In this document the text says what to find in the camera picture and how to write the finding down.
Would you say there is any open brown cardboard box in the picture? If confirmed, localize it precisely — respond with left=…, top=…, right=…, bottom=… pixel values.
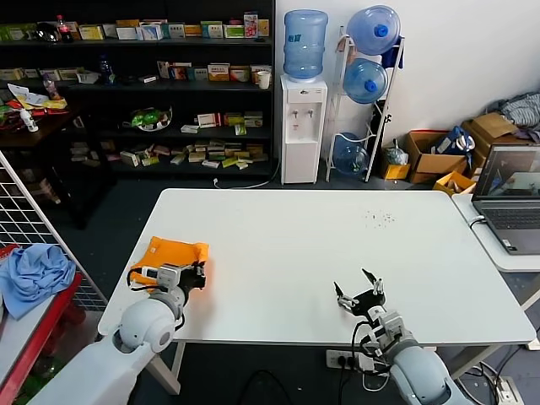
left=404, top=130, right=468, bottom=185

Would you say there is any dark blue hanging cloth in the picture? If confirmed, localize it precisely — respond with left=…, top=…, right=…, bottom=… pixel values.
left=381, top=37, right=405, bottom=70

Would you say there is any pile of striped clothes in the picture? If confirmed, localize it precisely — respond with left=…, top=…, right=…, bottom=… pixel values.
left=484, top=91, right=540, bottom=141

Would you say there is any black floor cable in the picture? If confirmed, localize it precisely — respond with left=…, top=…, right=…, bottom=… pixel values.
left=242, top=369, right=293, bottom=405

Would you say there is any upright blue water bottle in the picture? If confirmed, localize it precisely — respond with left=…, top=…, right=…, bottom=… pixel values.
left=282, top=9, right=329, bottom=83

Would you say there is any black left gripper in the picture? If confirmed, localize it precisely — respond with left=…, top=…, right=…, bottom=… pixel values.
left=178, top=260, right=208, bottom=294

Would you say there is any white water dispenser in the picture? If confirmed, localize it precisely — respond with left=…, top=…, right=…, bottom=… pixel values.
left=279, top=74, right=328, bottom=185

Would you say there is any teal white medicine box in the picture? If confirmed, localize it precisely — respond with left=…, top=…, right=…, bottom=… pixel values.
left=200, top=20, right=224, bottom=39

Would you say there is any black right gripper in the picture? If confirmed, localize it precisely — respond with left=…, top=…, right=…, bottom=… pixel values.
left=332, top=267, right=387, bottom=316

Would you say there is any light blue crumpled garment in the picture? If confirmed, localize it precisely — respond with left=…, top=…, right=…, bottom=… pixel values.
left=0, top=242, right=77, bottom=321

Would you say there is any green plastic item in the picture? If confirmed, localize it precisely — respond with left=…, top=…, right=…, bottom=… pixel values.
left=31, top=356, right=68, bottom=389

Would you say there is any small yellow box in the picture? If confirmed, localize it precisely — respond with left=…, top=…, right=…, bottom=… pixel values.
left=379, top=161, right=411, bottom=181
left=432, top=170, right=477, bottom=197

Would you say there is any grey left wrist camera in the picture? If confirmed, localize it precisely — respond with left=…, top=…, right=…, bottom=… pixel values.
left=141, top=263, right=181, bottom=289

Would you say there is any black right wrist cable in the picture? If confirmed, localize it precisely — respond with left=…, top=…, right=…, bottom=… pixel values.
left=352, top=320, right=376, bottom=368

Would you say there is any small white side table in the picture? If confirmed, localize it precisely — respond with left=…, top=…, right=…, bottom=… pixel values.
left=451, top=192, right=540, bottom=273

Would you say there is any black shelving unit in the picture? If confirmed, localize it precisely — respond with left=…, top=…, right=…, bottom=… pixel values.
left=0, top=0, right=276, bottom=178

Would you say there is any clear plastic bag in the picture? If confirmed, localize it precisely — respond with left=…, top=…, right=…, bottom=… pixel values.
left=381, top=138, right=409, bottom=166

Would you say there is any blue shopping bag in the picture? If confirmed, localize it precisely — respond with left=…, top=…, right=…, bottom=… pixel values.
left=430, top=125, right=476, bottom=157

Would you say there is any small white bottle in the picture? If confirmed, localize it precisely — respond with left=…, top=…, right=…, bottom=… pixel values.
left=19, top=107, right=39, bottom=133

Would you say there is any white wire grid panel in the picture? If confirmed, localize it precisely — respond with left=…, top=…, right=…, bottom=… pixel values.
left=0, top=151, right=106, bottom=313

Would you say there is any orange t-shirt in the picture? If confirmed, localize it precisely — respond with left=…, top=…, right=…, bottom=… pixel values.
left=128, top=235, right=211, bottom=292

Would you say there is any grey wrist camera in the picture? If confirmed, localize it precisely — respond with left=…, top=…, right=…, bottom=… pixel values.
left=141, top=263, right=181, bottom=289
left=366, top=310, right=408, bottom=351

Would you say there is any red and white cart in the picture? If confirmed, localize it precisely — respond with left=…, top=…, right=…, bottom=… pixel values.
left=0, top=244, right=109, bottom=405

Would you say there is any blue water jug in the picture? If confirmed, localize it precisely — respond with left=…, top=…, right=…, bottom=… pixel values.
left=346, top=4, right=401, bottom=57
left=342, top=57, right=388, bottom=105
left=332, top=132, right=370, bottom=176

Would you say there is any tall pink medicine box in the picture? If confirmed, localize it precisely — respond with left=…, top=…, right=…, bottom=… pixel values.
left=243, top=12, right=259, bottom=40

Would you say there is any yellow white medicine box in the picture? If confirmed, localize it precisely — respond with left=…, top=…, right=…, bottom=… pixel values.
left=78, top=24, right=105, bottom=41
left=207, top=62, right=230, bottom=82

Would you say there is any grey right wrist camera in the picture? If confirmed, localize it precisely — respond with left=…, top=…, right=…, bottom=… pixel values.
left=366, top=310, right=408, bottom=351

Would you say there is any white metal jug rack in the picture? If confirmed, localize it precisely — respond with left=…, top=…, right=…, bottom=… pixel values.
left=324, top=25, right=405, bottom=183

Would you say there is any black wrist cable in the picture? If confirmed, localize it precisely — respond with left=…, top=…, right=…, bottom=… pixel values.
left=352, top=320, right=376, bottom=368
left=127, top=269, right=147, bottom=293

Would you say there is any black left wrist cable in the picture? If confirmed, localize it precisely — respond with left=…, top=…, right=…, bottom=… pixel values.
left=127, top=269, right=147, bottom=293

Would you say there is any white dispenser power cable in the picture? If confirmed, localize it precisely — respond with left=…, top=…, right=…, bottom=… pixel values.
left=213, top=159, right=282, bottom=190

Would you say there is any blue white medicine box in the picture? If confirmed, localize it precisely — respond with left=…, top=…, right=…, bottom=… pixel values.
left=135, top=22, right=164, bottom=41

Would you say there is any cola bottle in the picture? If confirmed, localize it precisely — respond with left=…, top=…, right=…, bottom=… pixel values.
left=55, top=14, right=73, bottom=44

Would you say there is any purple drink bottle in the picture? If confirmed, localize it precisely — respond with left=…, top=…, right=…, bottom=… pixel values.
left=40, top=72, right=60, bottom=100

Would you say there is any brown cardboard box stack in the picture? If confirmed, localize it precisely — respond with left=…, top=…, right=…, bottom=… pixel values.
left=460, top=112, right=537, bottom=170

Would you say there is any grey laptop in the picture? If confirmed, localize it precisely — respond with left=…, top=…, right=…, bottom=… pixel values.
left=471, top=143, right=540, bottom=256

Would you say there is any grey floor power strip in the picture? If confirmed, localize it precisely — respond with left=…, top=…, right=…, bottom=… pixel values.
left=493, top=375, right=528, bottom=402

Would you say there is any white power strip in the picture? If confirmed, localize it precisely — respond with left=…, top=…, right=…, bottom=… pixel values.
left=325, top=349, right=369, bottom=372

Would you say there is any white work table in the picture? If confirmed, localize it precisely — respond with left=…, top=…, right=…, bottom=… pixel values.
left=96, top=187, right=537, bottom=348

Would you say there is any blue drink bottle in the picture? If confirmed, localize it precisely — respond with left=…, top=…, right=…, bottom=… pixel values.
left=98, top=54, right=116, bottom=86

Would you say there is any dark wooden table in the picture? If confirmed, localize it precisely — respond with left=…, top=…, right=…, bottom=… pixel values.
left=0, top=100, right=119, bottom=231

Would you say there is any bowl with green fruit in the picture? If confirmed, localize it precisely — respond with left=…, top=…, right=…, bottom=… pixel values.
left=121, top=105, right=173, bottom=132

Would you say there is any shiny black bowl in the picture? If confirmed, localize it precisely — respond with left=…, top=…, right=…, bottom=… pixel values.
left=35, top=22, right=62, bottom=43

